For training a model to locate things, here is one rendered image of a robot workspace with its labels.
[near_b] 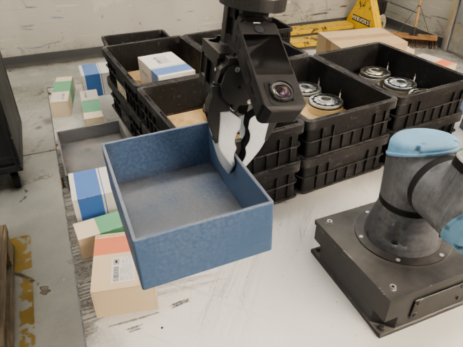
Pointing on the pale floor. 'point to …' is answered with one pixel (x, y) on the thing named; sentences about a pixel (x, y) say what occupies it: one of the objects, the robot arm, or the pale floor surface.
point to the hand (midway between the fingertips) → (236, 166)
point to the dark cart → (9, 130)
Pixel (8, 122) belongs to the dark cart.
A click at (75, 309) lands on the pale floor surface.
